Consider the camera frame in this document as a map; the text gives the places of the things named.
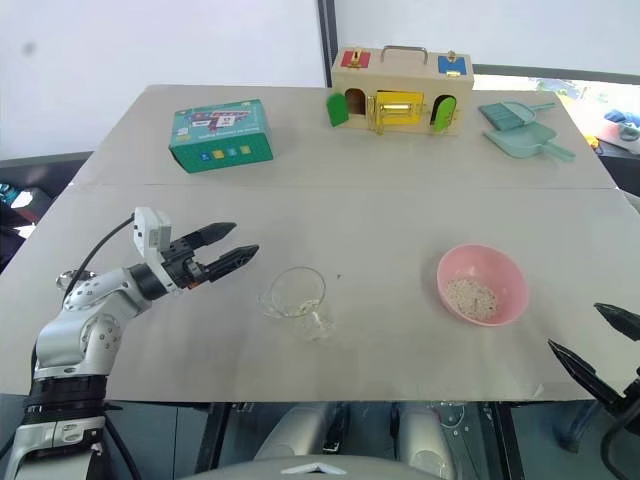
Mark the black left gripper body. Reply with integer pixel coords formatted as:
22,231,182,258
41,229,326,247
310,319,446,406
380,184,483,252
160,233,210,292

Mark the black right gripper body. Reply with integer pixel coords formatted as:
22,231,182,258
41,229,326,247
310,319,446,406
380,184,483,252
610,374,640,420

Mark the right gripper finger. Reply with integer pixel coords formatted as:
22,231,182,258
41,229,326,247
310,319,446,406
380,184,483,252
547,338,625,408
593,302,640,343

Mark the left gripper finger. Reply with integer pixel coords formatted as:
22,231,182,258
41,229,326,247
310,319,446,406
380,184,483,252
187,221,238,249
202,243,261,284

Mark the clear glass measuring cup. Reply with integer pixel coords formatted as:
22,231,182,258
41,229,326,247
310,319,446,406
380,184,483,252
258,266,335,344

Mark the green printed cardboard box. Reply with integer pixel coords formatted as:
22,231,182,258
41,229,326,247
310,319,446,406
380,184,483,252
168,98,275,175

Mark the black table leg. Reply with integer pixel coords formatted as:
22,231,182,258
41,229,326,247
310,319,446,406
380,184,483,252
477,402,526,480
196,402,234,474

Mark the pink bowl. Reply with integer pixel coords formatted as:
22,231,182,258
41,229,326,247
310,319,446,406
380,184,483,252
436,243,530,328

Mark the dark background furniture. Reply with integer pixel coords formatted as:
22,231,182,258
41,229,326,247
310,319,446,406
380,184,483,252
0,151,95,275

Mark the green arched door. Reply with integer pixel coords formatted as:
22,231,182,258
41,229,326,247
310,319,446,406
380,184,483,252
431,95,459,134
326,92,351,127

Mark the blue background object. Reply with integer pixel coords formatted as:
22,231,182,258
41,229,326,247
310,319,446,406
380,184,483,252
603,109,640,128

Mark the teal dustpan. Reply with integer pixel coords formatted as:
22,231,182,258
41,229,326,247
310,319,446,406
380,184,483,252
482,123,577,165

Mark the yellow square door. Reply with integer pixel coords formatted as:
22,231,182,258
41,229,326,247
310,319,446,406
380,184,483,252
374,91,419,124

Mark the grey rounded robot body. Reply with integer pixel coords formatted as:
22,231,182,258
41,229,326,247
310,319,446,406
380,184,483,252
180,399,459,480

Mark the teal hand brush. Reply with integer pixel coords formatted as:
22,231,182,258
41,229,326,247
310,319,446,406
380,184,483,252
478,101,557,133

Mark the wooden lock box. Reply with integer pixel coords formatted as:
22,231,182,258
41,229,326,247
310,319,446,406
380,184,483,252
330,44,475,137

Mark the dark window sill bar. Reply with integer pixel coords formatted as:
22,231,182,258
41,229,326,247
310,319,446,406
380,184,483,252
472,63,640,85

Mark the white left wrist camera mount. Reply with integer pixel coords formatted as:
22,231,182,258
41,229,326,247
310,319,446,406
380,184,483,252
130,206,177,295

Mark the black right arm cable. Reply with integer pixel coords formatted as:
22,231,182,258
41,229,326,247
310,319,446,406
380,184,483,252
599,409,640,475

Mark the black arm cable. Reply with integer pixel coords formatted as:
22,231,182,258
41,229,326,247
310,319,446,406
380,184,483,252
63,213,137,301
599,409,640,475

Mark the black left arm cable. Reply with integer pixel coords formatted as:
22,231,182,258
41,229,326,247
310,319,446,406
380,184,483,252
63,213,137,301

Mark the dark window frame post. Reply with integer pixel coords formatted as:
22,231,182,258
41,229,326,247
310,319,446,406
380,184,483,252
316,0,337,89

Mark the metal carry handle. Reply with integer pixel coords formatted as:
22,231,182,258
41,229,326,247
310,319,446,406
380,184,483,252
381,44,430,67

